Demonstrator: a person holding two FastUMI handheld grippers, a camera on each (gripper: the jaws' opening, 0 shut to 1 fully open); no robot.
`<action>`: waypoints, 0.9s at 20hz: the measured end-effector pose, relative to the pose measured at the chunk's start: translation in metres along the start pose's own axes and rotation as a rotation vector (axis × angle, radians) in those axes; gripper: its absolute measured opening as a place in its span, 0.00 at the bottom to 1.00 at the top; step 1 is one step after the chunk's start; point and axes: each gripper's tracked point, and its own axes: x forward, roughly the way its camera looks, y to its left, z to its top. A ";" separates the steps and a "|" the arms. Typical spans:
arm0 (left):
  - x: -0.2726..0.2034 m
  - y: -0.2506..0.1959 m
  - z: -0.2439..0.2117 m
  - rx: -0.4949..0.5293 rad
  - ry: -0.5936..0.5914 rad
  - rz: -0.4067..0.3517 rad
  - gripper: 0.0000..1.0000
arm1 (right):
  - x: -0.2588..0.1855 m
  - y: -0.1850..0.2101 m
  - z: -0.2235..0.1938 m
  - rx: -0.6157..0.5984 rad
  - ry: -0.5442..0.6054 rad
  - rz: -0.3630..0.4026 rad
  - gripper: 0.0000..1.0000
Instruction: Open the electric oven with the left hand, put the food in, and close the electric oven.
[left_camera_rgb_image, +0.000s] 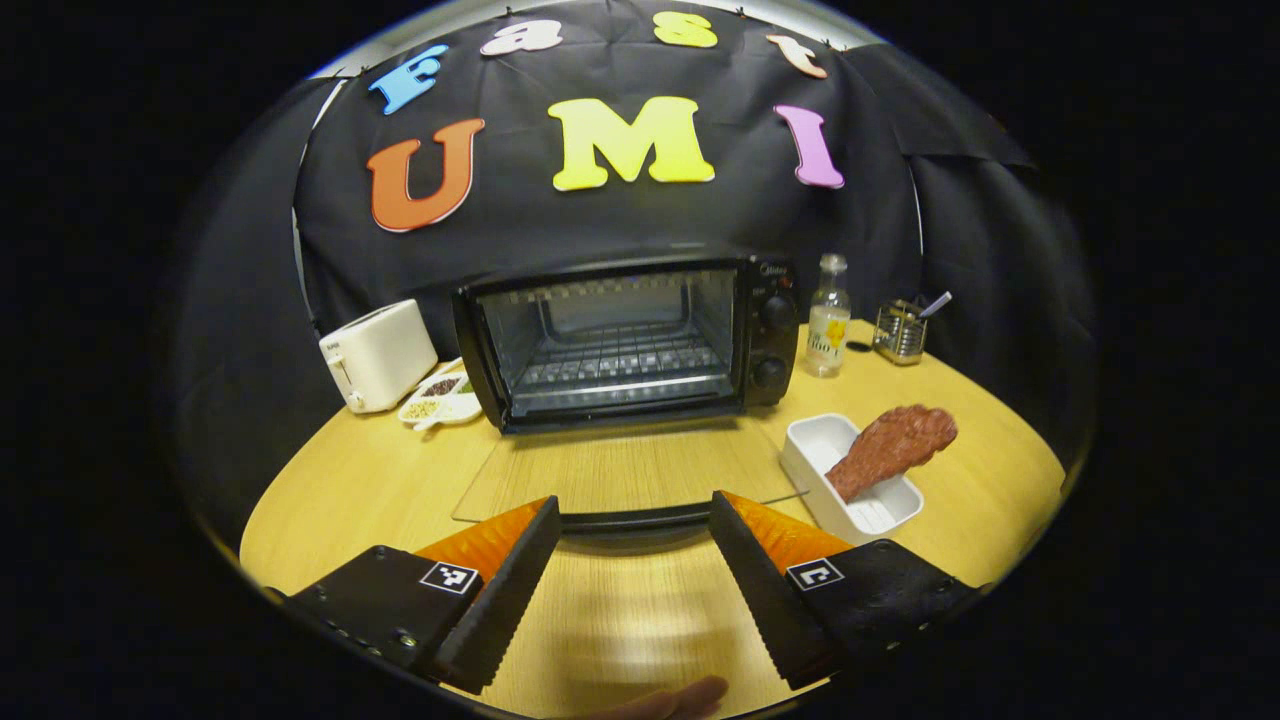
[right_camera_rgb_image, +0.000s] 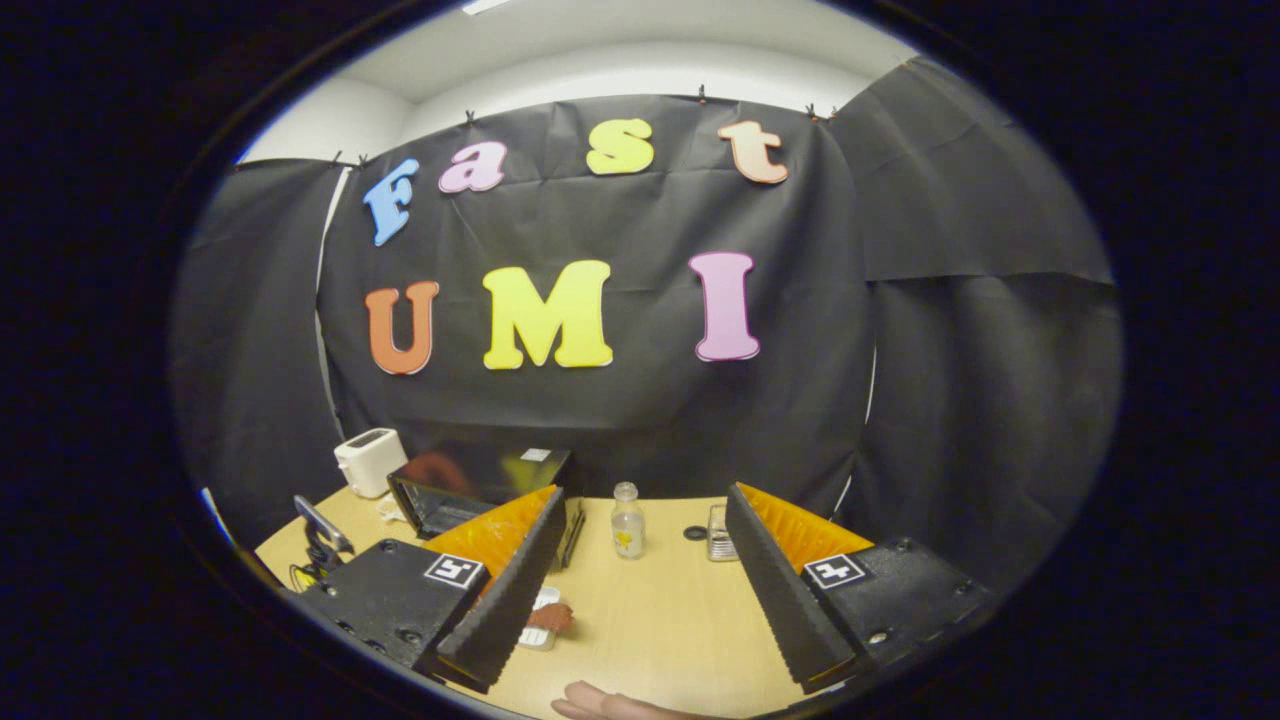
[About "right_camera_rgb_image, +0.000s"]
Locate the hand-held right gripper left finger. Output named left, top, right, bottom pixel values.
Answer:
left=290, top=485, right=568, bottom=694

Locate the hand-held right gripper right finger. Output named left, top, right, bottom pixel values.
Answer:
left=725, top=482, right=996, bottom=694

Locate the black electric oven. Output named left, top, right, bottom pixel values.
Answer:
left=387, top=445, right=587, bottom=571

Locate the white rectangular tray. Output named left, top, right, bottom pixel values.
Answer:
left=518, top=587, right=563, bottom=652

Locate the white toaster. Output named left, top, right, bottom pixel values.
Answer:
left=333, top=428, right=409, bottom=500

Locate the clear glass bottle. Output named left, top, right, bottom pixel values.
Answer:
left=611, top=481, right=647, bottom=560

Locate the black backdrop cloth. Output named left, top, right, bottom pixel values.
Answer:
left=170, top=55, right=1126, bottom=601

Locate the wire mesh utensil holder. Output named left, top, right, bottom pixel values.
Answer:
left=706, top=504, right=739, bottom=562

